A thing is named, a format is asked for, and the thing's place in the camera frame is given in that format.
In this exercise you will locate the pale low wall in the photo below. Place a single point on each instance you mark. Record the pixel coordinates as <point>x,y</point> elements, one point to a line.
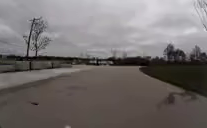
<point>41,64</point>

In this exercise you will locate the dark grass verge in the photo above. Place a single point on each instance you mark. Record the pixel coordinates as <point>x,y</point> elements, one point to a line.
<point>187,76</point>

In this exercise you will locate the pale concrete strip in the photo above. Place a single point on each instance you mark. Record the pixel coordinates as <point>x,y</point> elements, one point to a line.
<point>17,78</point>

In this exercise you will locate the robot's own part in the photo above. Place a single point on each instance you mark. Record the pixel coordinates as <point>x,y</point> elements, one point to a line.
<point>67,126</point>

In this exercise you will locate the grey asphalt path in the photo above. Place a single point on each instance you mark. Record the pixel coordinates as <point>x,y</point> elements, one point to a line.
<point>101,100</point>

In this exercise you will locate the small bare tree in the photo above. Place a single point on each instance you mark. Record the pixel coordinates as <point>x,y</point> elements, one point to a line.
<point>36,46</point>

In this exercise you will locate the distant white building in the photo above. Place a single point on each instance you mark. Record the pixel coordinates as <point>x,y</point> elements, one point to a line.
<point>102,62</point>

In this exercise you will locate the row of distant trees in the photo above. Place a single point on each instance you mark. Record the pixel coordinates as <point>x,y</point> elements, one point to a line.
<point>169,53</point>

